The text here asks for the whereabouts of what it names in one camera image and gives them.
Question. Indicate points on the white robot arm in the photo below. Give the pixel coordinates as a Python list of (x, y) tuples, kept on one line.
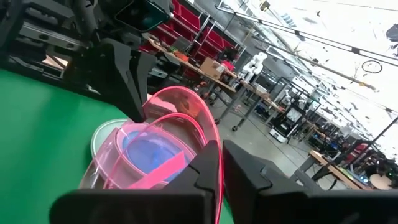
[(253, 67)]

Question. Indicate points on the blue transparent plate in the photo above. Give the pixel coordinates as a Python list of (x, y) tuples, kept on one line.
[(149, 152)]

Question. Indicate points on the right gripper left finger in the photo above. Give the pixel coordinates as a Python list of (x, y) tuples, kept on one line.
[(140, 207)]

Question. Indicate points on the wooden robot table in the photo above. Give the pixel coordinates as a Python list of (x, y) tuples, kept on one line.
[(335, 169)]

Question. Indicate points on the mobile robot cart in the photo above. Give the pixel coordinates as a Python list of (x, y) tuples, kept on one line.
[(290, 116)]

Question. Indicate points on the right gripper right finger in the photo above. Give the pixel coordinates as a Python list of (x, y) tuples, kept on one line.
[(295, 207)]

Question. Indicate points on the red bin shelf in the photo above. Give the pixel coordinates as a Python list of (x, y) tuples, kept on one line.
[(214, 39)]

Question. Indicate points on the wooden table side board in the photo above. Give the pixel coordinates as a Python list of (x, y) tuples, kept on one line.
[(54, 62)]

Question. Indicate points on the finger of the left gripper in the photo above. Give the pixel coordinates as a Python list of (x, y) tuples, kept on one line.
[(109, 71), (146, 71)]

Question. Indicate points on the pink transparent plate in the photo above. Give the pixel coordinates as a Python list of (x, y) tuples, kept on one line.
[(174, 99), (102, 155)]

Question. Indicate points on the long wooden workbench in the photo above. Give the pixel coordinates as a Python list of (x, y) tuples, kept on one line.
[(192, 67)]

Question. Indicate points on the cardboard box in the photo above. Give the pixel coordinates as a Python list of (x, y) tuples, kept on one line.
[(211, 68)]

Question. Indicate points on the rolling metal table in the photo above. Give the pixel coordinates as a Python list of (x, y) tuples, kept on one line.
[(264, 96)]

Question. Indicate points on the small white plate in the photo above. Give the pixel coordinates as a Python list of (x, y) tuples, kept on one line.
[(99, 133)]

